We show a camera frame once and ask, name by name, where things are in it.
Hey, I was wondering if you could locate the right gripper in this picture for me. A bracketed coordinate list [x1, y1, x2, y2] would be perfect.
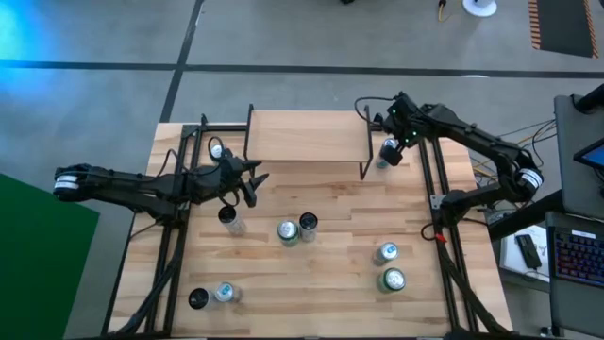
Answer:
[380, 92, 426, 166]

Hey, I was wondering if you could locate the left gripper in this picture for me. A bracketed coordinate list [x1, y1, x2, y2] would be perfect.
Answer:
[188, 155, 271, 210]

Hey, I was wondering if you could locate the blue energy drink can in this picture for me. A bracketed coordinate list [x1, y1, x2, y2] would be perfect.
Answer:
[376, 137, 400, 170]
[212, 280, 243, 304]
[374, 241, 400, 267]

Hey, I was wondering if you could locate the tall silver can black lid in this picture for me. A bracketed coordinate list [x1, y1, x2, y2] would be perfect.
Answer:
[187, 287, 218, 312]
[298, 212, 319, 244]
[217, 205, 248, 237]

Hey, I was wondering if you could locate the wooden shelf with black legs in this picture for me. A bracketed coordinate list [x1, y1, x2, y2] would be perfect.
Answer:
[243, 103, 375, 181]

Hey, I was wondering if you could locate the black desk support bar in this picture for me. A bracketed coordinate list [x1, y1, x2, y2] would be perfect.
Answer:
[487, 188, 565, 242]

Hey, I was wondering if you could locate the white paper sheet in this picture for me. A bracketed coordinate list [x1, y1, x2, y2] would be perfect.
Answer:
[498, 224, 551, 283]

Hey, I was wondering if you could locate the black phone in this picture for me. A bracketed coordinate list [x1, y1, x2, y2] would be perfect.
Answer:
[513, 233, 544, 271]

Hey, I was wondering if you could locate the white round stand base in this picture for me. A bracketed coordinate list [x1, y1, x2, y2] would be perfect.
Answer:
[461, 0, 498, 19]

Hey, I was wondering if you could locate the grey desk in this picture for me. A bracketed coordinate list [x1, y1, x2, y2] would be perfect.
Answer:
[552, 93, 604, 221]

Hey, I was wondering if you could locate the dark screen with blue display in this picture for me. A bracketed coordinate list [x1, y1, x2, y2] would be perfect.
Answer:
[573, 140, 604, 170]

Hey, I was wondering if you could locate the keyboard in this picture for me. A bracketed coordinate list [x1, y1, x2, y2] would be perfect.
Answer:
[545, 211, 604, 339]

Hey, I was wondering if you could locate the black mat with orange stripes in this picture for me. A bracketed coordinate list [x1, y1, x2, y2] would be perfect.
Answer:
[527, 0, 600, 60]

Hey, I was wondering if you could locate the green floor mat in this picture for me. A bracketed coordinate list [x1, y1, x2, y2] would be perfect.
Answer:
[0, 172, 101, 340]

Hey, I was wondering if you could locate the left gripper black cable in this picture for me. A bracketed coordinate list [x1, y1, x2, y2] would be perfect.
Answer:
[207, 135, 232, 164]

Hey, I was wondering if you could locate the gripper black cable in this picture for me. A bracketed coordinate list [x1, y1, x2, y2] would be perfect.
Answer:
[207, 135, 232, 164]
[353, 95, 396, 125]

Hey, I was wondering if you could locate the black metal table frame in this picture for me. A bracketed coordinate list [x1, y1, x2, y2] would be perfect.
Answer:
[101, 112, 513, 339]

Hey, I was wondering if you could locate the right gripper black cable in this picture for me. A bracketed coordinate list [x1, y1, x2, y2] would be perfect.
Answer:
[353, 95, 396, 125]

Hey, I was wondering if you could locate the yellow cable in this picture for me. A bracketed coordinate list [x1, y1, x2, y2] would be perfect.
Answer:
[470, 121, 557, 209]

